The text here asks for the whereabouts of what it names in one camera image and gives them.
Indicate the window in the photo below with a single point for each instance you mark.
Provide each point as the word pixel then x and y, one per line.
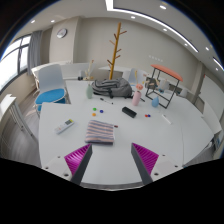
pixel 11 63

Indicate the black white marker pen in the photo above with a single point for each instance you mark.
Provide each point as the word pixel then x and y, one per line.
pixel 106 100

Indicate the blue round magnet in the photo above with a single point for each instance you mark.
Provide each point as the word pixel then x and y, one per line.
pixel 101 111
pixel 148 115

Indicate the black rectangular box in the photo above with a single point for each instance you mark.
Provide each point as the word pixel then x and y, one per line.
pixel 129 112

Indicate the ceiling light strip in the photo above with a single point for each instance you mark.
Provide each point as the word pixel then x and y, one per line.
pixel 153 20

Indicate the black frame orange top table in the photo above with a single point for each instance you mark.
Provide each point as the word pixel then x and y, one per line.
pixel 166 70

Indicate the white chair with blue seat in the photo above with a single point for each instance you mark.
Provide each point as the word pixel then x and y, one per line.
pixel 50 97

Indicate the white remote control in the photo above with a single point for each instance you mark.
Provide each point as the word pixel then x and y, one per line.
pixel 64 126

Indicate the small blue vase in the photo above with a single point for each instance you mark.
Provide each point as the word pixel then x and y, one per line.
pixel 155 102

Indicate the grey backpack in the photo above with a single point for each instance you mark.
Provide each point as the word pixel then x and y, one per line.
pixel 113 87

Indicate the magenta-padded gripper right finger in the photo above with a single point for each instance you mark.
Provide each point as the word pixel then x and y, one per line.
pixel 146 159

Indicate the grey curtain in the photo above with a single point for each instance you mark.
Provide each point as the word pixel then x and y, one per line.
pixel 34 50

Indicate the orange round magnet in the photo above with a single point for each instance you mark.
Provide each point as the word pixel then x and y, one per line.
pixel 94 114

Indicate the ceiling spot lights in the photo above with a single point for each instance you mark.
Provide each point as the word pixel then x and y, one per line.
pixel 162 6

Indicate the green vase with dried flowers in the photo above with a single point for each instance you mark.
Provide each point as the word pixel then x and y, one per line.
pixel 89 92

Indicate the striped pink grey towel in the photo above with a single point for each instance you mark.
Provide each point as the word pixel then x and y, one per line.
pixel 99 131

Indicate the pink vase with flowers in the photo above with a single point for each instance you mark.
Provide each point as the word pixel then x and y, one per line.
pixel 136 98

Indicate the wooden coat rack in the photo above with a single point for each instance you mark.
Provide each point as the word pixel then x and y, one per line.
pixel 115 50

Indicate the green round magnet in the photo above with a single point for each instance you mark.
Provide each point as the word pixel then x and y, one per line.
pixel 94 109

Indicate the white side desk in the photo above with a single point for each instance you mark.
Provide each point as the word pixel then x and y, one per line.
pixel 10 106

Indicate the small red block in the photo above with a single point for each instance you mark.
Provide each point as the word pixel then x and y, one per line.
pixel 115 126

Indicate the round wall clock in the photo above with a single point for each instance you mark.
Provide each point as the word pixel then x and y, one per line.
pixel 61 33

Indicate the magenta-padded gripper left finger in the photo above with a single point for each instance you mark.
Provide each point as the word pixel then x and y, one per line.
pixel 78 160

